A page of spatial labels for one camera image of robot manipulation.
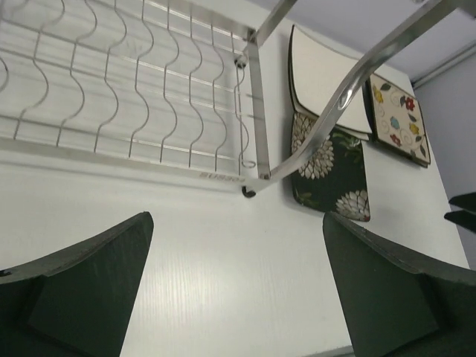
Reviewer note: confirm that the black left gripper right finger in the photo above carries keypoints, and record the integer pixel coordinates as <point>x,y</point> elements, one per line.
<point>397,301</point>

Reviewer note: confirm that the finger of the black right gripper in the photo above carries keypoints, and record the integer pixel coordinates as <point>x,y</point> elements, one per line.
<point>465,201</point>
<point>462,218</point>

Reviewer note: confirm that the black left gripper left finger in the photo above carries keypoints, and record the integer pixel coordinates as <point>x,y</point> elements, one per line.
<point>77,301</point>

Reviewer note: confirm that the cream floral square plate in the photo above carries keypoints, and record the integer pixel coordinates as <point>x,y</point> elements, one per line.
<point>396,120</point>

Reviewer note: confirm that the stainless steel dish rack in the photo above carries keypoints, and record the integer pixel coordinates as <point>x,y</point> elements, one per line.
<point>166,86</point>

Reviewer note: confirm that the aluminium frame rail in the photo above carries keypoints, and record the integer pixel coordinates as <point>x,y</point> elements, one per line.
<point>442,67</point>

